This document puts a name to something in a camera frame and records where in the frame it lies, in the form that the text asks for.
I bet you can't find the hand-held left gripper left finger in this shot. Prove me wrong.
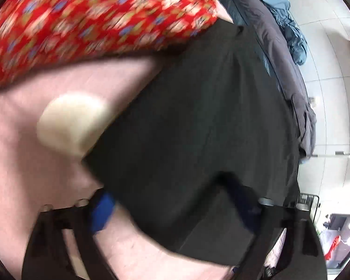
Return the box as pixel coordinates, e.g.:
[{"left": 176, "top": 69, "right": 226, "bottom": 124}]
[{"left": 22, "top": 189, "right": 119, "bottom": 280}]

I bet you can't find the grey garment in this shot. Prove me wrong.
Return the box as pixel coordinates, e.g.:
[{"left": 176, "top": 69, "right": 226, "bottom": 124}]
[{"left": 230, "top": 0, "right": 317, "bottom": 164}]

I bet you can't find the teal jacket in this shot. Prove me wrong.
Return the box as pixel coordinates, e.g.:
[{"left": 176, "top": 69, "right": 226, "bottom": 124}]
[{"left": 222, "top": 0, "right": 308, "bottom": 66}]

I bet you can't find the pink bedsheet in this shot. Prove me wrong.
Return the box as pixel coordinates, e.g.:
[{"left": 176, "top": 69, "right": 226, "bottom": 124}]
[{"left": 0, "top": 55, "right": 240, "bottom": 280}]

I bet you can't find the black wire rack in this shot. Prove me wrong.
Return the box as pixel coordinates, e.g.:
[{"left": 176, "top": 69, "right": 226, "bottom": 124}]
[{"left": 294, "top": 192, "right": 322, "bottom": 229}]

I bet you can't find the white pole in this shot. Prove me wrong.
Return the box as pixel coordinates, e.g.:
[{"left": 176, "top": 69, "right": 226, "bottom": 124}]
[{"left": 313, "top": 151, "right": 350, "bottom": 160}]

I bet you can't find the large black garment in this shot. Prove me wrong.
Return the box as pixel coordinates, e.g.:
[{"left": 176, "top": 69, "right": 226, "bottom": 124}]
[{"left": 82, "top": 20, "right": 302, "bottom": 269}]

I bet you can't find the red floral blanket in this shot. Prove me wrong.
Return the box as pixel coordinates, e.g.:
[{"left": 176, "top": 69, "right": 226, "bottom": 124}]
[{"left": 0, "top": 0, "right": 219, "bottom": 94}]

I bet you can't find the red cloth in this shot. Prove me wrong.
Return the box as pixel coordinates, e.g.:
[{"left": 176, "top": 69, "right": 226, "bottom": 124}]
[{"left": 324, "top": 235, "right": 343, "bottom": 261}]

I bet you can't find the cream round patch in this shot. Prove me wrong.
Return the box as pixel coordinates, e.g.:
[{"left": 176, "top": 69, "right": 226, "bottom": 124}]
[{"left": 36, "top": 92, "right": 117, "bottom": 158}]

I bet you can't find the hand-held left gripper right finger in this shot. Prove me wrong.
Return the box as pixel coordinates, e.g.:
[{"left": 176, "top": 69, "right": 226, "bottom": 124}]
[{"left": 217, "top": 173, "right": 329, "bottom": 280}]

